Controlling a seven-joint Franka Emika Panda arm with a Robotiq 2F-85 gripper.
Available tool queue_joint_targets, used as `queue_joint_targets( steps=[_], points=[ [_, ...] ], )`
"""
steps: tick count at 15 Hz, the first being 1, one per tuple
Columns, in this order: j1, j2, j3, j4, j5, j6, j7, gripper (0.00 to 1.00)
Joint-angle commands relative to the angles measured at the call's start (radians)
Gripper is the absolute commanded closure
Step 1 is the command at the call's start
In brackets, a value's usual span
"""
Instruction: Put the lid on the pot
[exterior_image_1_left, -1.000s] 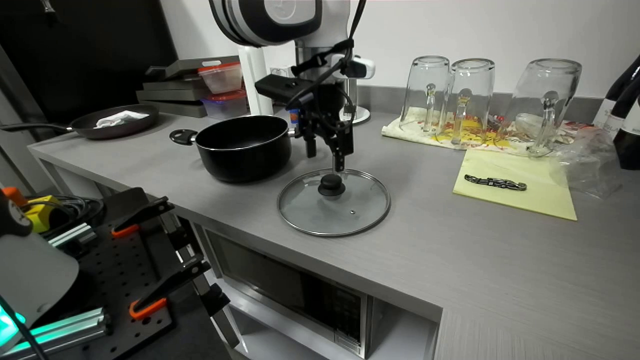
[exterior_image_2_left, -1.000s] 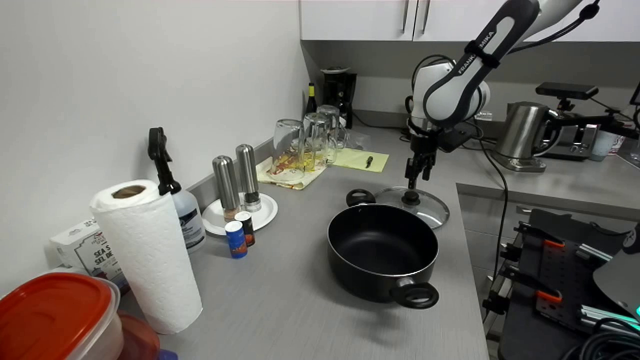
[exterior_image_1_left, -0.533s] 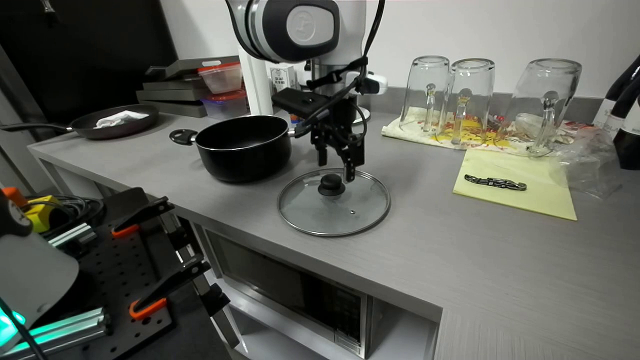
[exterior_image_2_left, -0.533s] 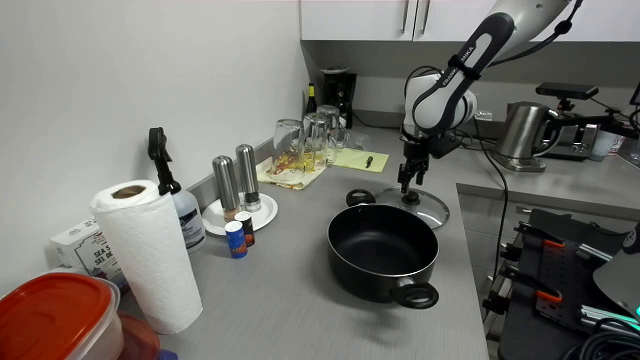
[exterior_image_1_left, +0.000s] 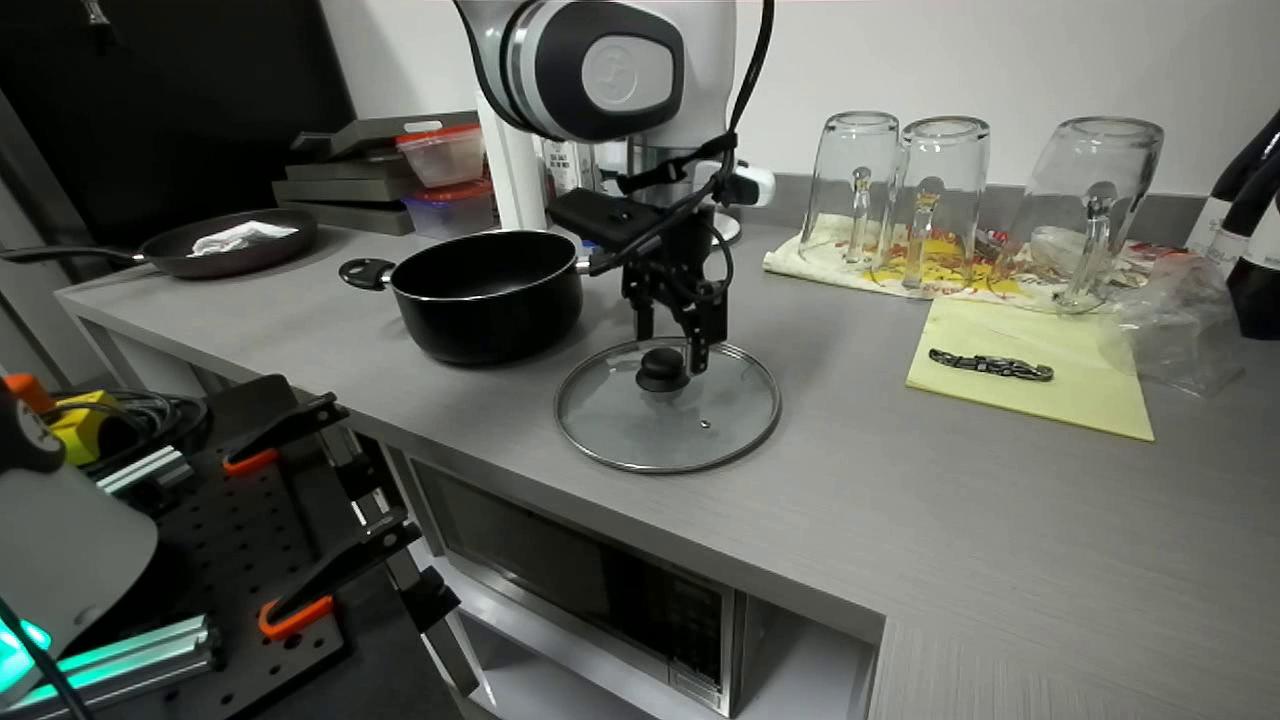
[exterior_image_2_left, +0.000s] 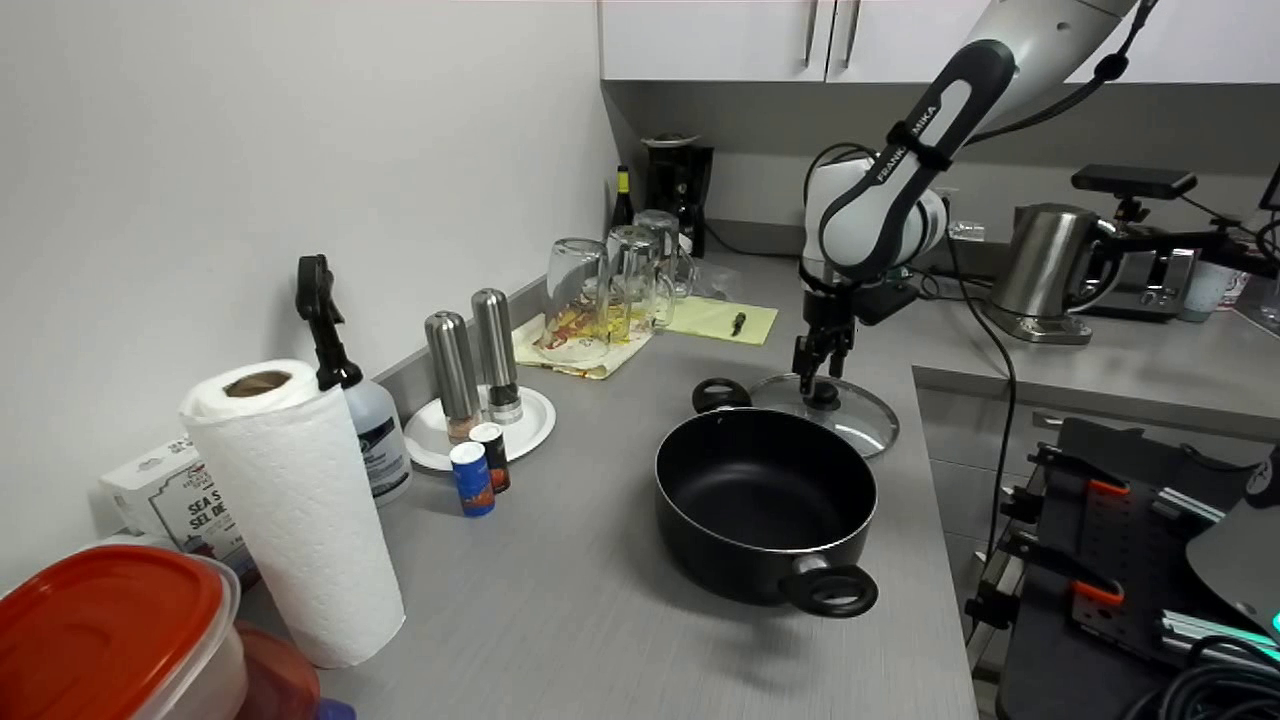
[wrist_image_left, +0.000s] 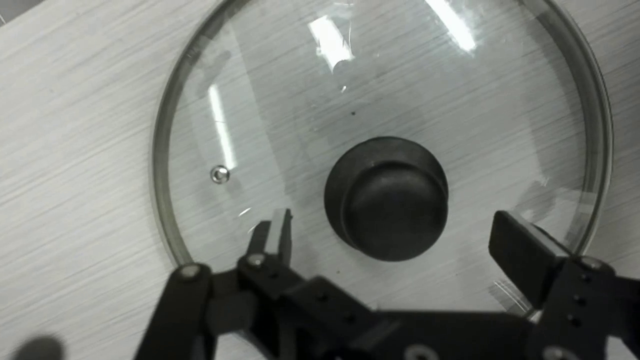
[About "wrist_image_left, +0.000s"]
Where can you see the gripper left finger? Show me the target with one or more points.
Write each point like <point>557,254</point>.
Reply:
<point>260,295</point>

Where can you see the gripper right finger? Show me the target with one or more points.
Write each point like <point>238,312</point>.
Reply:
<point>575,295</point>

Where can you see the glass pot lid black knob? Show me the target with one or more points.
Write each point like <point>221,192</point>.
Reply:
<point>385,200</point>

